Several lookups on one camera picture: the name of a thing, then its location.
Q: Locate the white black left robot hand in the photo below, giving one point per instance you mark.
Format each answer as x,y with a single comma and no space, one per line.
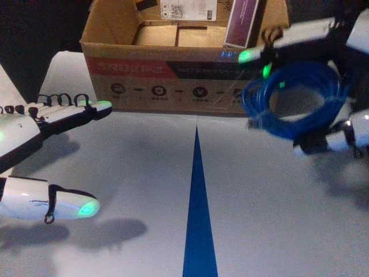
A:
17,135

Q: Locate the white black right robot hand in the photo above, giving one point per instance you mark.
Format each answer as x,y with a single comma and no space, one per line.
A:
302,34

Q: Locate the purple white small box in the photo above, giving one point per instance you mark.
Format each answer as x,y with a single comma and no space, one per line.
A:
240,23

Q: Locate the blue strip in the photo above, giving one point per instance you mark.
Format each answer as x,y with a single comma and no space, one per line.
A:
199,216

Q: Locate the open brown cardboard box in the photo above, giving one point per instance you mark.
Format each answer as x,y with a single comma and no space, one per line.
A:
129,92

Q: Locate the white panel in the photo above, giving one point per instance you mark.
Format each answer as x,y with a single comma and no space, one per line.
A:
7,92

